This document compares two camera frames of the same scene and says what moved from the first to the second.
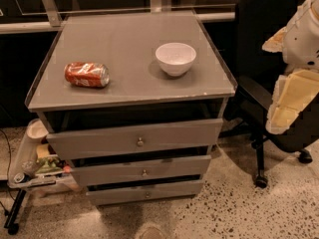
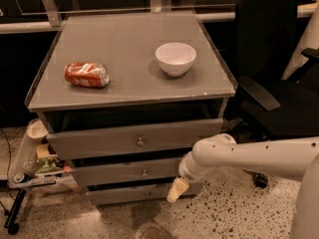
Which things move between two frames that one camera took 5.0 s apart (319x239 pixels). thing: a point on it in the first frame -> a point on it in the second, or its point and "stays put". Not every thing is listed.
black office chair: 263,11 stays put
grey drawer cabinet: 136,101 stays put
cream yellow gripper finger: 292,94 -> 189,171
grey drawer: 141,171 stays put
